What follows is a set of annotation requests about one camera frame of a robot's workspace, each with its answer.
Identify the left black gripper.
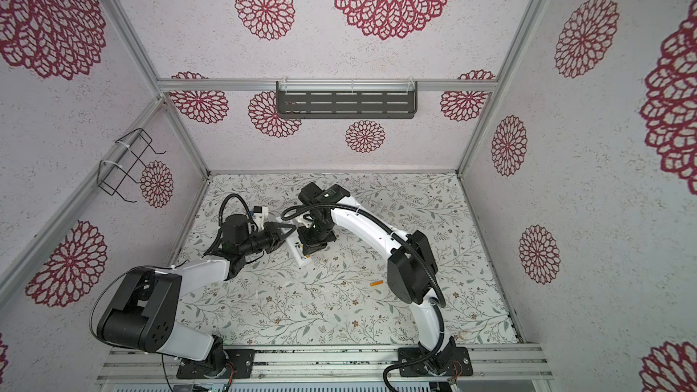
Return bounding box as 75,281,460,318
241,220,297,256

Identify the white remote control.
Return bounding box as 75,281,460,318
286,233,313,269

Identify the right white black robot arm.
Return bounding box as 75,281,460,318
281,183,456,365

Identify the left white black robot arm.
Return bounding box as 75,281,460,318
93,214,297,369

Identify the dark grey wall shelf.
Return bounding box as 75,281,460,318
275,81,419,120

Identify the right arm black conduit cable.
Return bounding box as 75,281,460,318
280,203,448,392

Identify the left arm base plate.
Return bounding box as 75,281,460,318
176,350,256,380

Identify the black wire wall rack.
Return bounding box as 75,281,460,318
96,128,166,203

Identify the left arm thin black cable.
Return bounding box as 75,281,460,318
89,260,189,350

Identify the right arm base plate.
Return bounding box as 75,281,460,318
399,347,474,377

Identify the aluminium front rail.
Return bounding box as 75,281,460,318
94,344,554,386

